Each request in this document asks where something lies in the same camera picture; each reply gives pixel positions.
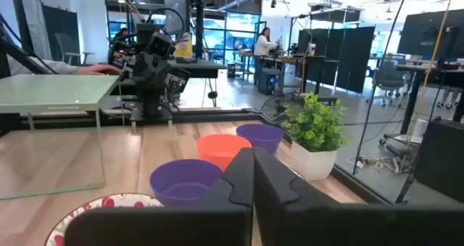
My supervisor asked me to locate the large blue-purple plastic bowl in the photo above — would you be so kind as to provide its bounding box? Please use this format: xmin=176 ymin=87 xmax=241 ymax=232
xmin=149 ymin=158 xmax=223 ymax=208

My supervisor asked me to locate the black computer tower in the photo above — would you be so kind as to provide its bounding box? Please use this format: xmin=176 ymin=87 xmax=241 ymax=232
xmin=257 ymin=67 xmax=281 ymax=97

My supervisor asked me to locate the white power strip with cables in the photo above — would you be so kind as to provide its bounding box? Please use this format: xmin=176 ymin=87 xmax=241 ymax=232
xmin=346 ymin=153 xmax=410 ymax=175

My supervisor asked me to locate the green plant in white pot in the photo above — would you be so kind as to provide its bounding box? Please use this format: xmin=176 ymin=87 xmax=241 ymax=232
xmin=281 ymin=91 xmax=349 ymax=182

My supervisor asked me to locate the yellow labelled container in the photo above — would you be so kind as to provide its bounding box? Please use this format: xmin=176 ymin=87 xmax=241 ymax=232
xmin=175 ymin=31 xmax=194 ymax=58

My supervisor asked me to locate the black office desk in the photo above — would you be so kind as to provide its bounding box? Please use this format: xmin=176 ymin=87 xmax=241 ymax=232
xmin=168 ymin=58 xmax=228 ymax=107
xmin=394 ymin=63 xmax=464 ymax=135

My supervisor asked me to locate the yellow hanging cord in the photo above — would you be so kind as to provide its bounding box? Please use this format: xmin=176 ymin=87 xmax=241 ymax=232
xmin=405 ymin=0 xmax=456 ymax=151

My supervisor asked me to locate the large black monitor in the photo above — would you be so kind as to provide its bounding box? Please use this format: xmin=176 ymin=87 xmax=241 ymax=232
xmin=397 ymin=8 xmax=464 ymax=61

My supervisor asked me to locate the black room divider panel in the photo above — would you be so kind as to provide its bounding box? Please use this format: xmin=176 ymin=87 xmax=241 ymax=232
xmin=11 ymin=0 xmax=81 ymax=64
xmin=297 ymin=26 xmax=376 ymax=94

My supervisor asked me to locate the black pole stand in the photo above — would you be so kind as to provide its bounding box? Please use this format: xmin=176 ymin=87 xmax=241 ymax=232
xmin=190 ymin=0 xmax=215 ymax=60

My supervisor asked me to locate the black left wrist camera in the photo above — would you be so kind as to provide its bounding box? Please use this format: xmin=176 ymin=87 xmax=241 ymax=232
xmin=148 ymin=31 xmax=178 ymax=60

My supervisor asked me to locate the person's hand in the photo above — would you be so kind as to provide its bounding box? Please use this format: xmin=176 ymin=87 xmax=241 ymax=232
xmin=75 ymin=63 xmax=123 ymax=76

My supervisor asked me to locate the person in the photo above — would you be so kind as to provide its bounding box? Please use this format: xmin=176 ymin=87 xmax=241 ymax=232
xmin=252 ymin=26 xmax=281 ymax=58
xmin=112 ymin=27 xmax=131 ymax=46

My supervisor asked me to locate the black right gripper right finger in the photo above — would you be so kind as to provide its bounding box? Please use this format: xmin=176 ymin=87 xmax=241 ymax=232
xmin=253 ymin=146 xmax=464 ymax=246

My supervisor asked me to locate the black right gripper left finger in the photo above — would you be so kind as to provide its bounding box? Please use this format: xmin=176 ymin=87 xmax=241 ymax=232
xmin=64 ymin=147 xmax=254 ymax=246

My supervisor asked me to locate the person's forearm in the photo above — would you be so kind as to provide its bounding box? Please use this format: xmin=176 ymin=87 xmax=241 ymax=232
xmin=7 ymin=58 xmax=80 ymax=76

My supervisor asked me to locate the large floral ceramic bowl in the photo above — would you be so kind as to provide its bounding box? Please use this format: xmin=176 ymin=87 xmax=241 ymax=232
xmin=45 ymin=192 xmax=164 ymax=246

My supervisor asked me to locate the grey office chair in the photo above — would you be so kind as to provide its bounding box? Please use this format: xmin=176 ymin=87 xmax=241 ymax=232
xmin=54 ymin=32 xmax=96 ymax=66
xmin=372 ymin=53 xmax=410 ymax=102

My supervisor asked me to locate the small blue-purple plastic bowl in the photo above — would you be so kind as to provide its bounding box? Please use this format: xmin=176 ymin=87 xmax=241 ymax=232
xmin=236 ymin=123 xmax=284 ymax=155

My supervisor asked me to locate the large orange plastic bowl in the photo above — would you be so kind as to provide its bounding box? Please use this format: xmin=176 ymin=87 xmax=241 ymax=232
xmin=196 ymin=134 xmax=253 ymax=171

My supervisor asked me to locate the black equipment case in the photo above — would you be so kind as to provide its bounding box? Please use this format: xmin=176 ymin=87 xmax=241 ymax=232
xmin=414 ymin=118 xmax=464 ymax=204

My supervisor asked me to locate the green perforated metal shelf riser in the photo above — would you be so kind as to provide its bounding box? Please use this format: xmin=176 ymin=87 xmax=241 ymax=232
xmin=0 ymin=74 xmax=126 ymax=200

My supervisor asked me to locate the black floor fan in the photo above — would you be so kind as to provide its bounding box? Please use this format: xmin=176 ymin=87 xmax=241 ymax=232
xmin=259 ymin=92 xmax=302 ymax=123

